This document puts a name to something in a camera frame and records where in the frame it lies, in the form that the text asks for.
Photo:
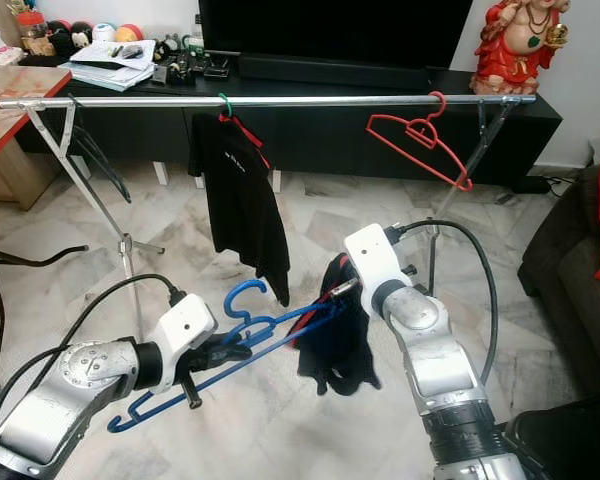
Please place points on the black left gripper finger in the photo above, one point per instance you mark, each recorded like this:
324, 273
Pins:
230, 360
236, 343

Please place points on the blue plastic clothes hanger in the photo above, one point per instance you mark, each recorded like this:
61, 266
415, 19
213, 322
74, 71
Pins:
230, 297

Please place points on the navy garment with red stripe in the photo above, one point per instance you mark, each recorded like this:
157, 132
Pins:
340, 350

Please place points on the black shirt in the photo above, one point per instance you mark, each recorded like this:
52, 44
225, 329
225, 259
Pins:
240, 200

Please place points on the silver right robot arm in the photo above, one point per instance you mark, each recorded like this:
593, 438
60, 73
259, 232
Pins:
430, 340

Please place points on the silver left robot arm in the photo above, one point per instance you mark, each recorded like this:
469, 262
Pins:
70, 400

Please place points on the green hook clothes hanger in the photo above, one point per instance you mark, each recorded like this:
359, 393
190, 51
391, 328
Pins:
223, 105

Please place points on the black TV cabinet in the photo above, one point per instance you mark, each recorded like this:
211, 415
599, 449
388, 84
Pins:
340, 150

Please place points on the silver clothes rack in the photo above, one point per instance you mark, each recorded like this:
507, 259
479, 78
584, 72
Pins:
340, 100

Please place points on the black soundbar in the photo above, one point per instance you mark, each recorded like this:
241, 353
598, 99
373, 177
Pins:
330, 72

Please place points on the black television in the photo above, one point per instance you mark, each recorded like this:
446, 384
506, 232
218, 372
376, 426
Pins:
340, 30

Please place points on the red Buddha statue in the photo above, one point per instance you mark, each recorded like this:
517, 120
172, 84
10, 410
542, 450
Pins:
515, 60

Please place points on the white paper stack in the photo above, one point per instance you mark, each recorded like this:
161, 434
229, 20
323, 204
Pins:
110, 68

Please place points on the orange ball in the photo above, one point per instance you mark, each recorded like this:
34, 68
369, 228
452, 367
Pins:
130, 33

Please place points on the white blue ball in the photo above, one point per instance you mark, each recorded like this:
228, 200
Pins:
105, 33

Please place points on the red lidded jar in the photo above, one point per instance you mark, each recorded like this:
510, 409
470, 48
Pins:
32, 32

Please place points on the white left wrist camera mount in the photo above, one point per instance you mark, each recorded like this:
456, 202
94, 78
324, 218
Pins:
185, 322

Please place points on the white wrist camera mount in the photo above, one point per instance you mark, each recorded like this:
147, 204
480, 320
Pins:
185, 322
375, 262

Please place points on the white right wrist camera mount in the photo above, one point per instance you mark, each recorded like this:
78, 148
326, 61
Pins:
375, 262

